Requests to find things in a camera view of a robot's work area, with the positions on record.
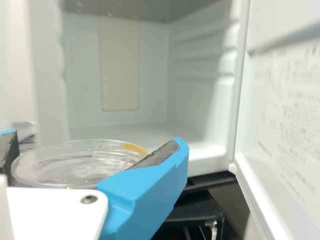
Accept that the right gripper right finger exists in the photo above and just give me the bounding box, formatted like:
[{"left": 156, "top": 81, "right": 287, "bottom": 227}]
[{"left": 96, "top": 136, "right": 190, "bottom": 240}]

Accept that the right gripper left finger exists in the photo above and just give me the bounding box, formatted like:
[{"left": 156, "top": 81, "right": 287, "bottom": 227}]
[{"left": 0, "top": 127, "right": 21, "bottom": 174}]

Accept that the petri dish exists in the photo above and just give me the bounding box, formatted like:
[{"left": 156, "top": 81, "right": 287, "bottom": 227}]
[{"left": 10, "top": 139, "right": 151, "bottom": 190}]

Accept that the black platform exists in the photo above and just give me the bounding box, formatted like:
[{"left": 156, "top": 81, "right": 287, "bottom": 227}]
[{"left": 149, "top": 171, "right": 242, "bottom": 240}]

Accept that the white incubator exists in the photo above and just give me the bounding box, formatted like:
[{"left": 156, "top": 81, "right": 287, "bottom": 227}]
[{"left": 0, "top": 0, "right": 252, "bottom": 179}]

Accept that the incubator door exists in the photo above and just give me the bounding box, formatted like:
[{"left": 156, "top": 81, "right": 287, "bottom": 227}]
[{"left": 233, "top": 0, "right": 320, "bottom": 240}]

